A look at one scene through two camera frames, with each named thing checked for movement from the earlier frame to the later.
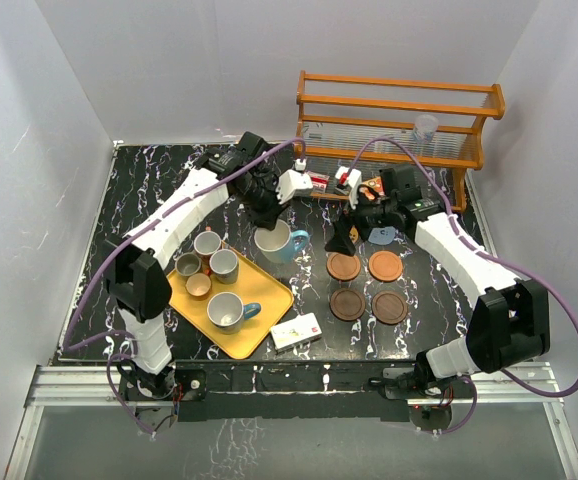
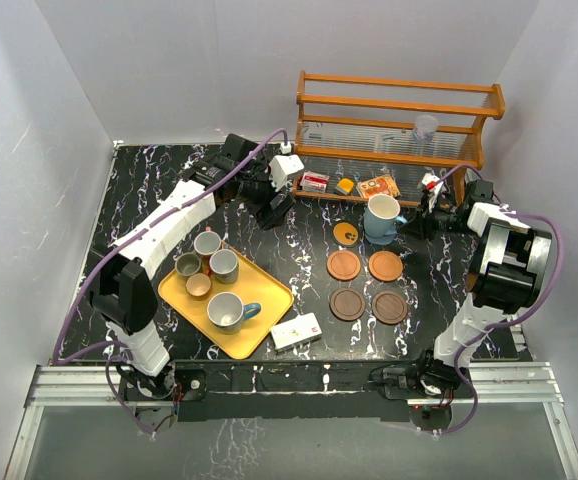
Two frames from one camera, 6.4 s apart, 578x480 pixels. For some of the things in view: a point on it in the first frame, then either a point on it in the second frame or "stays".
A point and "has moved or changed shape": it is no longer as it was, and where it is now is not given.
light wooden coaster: [385, 266] stays
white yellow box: [296, 333] stays
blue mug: [281, 244] has moved or changed shape
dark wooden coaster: [347, 304] stays
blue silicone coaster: [382, 235] stays
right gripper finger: [341, 243] → [418, 228]
